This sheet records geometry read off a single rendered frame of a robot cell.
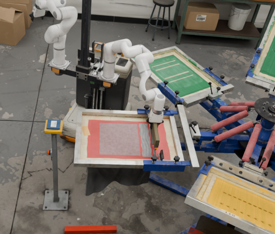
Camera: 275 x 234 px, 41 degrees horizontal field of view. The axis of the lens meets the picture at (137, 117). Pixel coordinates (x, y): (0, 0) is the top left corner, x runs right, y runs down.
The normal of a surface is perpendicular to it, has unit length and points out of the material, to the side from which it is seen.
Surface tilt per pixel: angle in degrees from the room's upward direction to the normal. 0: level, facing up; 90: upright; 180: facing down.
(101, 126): 0
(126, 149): 0
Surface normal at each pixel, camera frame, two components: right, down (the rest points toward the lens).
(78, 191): 0.12, -0.75
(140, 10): 0.07, 0.66
